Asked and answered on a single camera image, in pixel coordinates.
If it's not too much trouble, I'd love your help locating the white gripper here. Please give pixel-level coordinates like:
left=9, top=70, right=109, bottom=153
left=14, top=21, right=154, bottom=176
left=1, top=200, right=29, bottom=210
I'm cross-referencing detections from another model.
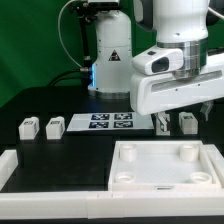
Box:
left=130, top=61, right=224, bottom=132

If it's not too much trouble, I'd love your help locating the white square tabletop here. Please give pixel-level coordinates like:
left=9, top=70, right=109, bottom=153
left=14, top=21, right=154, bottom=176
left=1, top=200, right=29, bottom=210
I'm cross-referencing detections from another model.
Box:
left=108, top=141, right=222, bottom=191

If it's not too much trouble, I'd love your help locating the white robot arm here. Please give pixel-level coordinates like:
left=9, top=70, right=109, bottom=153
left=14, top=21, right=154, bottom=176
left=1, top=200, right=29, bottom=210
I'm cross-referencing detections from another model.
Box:
left=87, top=0, right=224, bottom=123

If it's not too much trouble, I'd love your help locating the sheet with fiducial markers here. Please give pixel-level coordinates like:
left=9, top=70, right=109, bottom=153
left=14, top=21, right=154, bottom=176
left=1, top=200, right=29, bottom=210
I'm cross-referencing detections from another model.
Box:
left=67, top=112, right=154, bottom=132

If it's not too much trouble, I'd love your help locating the white right obstacle wall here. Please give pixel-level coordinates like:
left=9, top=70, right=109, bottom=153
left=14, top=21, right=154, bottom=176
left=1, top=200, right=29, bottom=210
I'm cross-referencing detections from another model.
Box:
left=204, top=145, right=224, bottom=189

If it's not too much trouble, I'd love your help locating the white obstacle wall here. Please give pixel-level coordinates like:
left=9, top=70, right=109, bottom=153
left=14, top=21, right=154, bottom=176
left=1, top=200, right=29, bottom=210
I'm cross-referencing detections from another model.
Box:
left=0, top=150, right=18, bottom=191
left=0, top=190, right=224, bottom=220
left=204, top=145, right=224, bottom=189

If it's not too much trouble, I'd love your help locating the black cable bundle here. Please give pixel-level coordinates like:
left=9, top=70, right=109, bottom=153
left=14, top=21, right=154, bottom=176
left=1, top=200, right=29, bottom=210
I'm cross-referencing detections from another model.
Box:
left=49, top=68, right=89, bottom=88

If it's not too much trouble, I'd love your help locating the white front obstacle wall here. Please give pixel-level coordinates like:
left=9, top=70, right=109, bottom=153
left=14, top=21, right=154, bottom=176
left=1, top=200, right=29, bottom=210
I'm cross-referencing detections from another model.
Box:
left=0, top=190, right=224, bottom=220

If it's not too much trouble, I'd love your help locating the white cable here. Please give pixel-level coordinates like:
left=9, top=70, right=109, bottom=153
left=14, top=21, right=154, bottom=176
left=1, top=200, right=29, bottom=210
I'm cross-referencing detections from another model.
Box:
left=57, top=0, right=84, bottom=69

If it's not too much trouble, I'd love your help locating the white left obstacle wall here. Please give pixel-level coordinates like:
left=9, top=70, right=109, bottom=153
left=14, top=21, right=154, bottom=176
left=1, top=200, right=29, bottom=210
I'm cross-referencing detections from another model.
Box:
left=0, top=150, right=18, bottom=191

